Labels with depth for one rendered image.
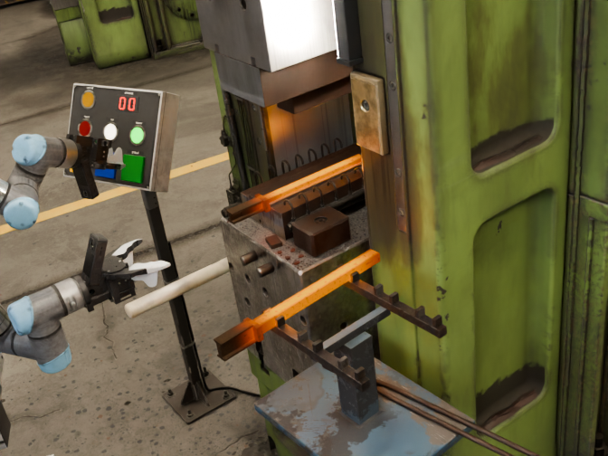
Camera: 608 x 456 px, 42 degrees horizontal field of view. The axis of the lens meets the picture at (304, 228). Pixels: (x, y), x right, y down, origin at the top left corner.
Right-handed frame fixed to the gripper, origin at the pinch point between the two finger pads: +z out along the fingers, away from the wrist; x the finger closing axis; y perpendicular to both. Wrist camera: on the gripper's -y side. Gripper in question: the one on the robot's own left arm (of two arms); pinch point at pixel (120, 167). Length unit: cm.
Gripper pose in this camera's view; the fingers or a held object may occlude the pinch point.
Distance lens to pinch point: 228.1
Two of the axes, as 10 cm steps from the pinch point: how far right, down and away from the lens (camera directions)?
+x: -8.7, -1.5, 4.7
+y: 1.3, -9.9, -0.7
